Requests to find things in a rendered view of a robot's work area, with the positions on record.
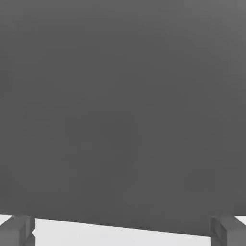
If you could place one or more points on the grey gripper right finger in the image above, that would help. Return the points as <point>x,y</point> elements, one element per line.
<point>228,232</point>

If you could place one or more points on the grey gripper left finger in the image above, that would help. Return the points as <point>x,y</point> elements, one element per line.
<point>15,230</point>

